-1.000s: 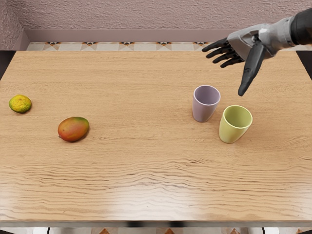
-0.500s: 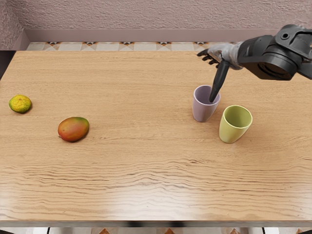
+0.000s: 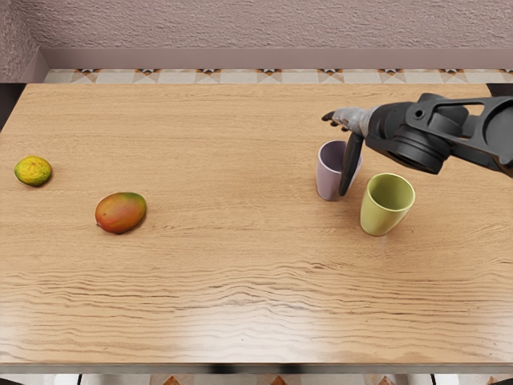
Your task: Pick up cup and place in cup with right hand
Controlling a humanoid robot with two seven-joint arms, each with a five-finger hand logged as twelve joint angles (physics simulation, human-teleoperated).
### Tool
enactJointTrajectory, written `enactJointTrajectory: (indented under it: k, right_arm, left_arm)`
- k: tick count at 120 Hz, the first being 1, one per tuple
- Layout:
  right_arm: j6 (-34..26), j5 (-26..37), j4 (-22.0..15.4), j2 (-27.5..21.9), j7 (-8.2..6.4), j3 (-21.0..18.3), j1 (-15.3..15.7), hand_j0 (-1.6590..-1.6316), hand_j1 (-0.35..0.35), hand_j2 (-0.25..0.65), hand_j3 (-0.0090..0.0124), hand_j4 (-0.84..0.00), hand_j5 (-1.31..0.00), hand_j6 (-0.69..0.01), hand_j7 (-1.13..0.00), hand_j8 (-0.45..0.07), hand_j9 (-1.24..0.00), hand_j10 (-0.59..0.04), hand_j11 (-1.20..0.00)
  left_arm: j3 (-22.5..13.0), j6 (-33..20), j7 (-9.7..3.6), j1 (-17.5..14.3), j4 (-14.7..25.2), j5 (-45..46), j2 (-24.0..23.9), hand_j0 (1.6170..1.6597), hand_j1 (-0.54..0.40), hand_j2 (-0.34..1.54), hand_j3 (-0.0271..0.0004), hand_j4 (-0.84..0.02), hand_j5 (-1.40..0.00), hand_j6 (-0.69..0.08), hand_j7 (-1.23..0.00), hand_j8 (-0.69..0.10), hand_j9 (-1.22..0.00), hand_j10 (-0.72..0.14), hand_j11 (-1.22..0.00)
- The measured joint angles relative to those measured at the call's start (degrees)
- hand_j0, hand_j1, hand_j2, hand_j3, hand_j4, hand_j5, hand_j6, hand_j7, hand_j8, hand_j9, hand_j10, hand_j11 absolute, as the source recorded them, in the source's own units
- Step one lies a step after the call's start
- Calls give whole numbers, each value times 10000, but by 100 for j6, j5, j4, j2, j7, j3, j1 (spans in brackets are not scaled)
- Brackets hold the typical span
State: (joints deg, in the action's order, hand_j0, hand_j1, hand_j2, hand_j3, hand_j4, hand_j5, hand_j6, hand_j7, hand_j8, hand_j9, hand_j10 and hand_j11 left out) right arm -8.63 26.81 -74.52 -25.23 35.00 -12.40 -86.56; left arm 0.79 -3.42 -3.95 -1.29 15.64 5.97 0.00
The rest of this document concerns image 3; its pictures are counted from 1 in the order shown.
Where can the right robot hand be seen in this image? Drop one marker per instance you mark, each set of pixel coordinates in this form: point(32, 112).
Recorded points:
point(352, 118)

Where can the lilac cup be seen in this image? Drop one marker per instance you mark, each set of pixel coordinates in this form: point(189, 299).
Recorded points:
point(329, 176)

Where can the red-green mango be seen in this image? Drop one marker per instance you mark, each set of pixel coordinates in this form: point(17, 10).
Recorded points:
point(120, 212)

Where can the yellow-green cup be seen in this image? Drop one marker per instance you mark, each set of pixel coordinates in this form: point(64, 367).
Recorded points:
point(384, 208)

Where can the yellow-green citrus fruit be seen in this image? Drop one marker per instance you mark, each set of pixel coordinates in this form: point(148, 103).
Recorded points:
point(33, 171)

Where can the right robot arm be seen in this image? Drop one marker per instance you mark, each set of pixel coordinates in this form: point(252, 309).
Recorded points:
point(441, 128)

